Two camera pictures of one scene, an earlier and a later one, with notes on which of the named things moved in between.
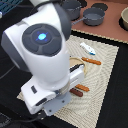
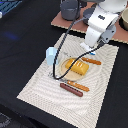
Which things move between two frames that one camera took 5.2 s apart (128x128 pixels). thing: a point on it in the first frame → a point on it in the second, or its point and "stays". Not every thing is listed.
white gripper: (37, 97) → (100, 28)
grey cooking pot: (72, 7) stays
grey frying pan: (92, 16) stays
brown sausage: (76, 92) stays
